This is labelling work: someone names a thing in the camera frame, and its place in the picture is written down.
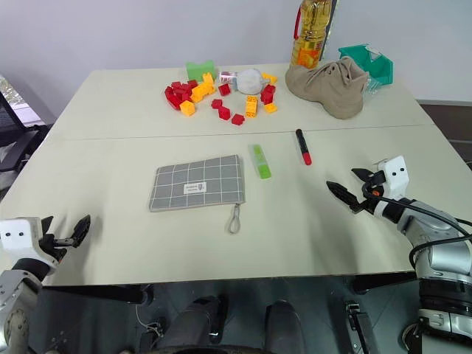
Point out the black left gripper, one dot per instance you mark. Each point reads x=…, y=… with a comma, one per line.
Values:
x=51, y=247

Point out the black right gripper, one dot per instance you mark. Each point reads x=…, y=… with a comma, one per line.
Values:
x=372, y=195

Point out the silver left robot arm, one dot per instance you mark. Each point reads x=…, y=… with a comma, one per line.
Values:
x=14, y=306

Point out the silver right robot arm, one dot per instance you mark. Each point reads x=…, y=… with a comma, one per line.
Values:
x=439, y=254

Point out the grey checked pencil pouch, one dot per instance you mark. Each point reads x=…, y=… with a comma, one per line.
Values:
x=199, y=186

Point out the black and red marker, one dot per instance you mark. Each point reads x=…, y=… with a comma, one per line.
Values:
x=303, y=147

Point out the green translucent highlighter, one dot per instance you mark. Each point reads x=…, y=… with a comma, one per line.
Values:
x=260, y=161

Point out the clear plastic wrapper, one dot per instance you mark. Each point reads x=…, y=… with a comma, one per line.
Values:
x=372, y=87

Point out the beige suede boot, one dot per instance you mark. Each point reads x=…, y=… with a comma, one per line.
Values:
x=328, y=88

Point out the teal plastic storage bin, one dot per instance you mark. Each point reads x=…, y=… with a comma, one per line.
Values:
x=372, y=64

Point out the red toy brick stack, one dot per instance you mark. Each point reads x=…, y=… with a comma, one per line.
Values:
x=268, y=94

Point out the yellow printed toy brick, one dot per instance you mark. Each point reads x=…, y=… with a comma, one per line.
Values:
x=251, y=107

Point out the yellow cooking oil bottle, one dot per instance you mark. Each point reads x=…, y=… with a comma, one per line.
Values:
x=309, y=33

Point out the dark rounded robot leg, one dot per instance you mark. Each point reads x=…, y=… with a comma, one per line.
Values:
x=284, y=328
x=197, y=321

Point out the small labelled clear bottle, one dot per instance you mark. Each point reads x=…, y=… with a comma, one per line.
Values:
x=228, y=77

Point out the long yellow toy brick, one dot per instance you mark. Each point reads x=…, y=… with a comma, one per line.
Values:
x=203, y=92

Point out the green foam block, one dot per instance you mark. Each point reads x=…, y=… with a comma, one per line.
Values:
x=199, y=70

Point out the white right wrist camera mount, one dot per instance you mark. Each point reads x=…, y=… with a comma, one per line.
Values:
x=395, y=177

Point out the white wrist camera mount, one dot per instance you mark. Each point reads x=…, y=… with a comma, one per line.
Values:
x=395, y=177
x=18, y=236

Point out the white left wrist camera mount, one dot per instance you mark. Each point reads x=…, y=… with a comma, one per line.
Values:
x=18, y=236

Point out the black table frame bar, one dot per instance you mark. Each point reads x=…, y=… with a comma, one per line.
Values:
x=103, y=293
x=383, y=283

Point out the black clamp bracket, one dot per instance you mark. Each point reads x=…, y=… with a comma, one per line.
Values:
x=359, y=324

